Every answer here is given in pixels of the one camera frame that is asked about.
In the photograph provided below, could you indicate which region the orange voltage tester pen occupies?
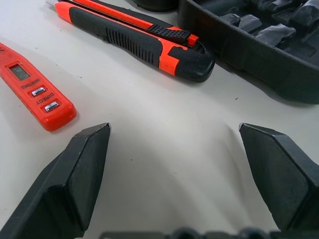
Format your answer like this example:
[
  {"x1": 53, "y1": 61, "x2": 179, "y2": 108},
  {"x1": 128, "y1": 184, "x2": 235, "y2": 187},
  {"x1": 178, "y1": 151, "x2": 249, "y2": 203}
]
[{"x1": 0, "y1": 42, "x2": 77, "y2": 132}]

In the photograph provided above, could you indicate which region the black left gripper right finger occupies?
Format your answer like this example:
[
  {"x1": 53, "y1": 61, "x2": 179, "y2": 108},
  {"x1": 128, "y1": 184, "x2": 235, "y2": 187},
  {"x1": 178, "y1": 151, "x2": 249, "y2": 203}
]
[{"x1": 238, "y1": 122, "x2": 319, "y2": 232}]

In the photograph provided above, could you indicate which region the black tool case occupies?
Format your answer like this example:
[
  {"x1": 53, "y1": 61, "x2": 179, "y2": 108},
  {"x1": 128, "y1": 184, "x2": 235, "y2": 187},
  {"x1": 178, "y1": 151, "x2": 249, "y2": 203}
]
[{"x1": 177, "y1": 0, "x2": 319, "y2": 105}]

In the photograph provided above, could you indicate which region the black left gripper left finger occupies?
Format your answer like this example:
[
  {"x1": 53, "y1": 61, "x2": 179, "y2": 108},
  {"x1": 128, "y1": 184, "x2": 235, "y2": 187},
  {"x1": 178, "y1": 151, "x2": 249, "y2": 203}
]
[{"x1": 0, "y1": 122, "x2": 112, "y2": 239}]

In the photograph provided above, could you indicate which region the orange black utility knife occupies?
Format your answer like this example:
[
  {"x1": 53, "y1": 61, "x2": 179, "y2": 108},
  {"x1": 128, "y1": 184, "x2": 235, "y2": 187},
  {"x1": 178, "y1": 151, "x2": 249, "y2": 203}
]
[{"x1": 45, "y1": 0, "x2": 216, "y2": 83}]

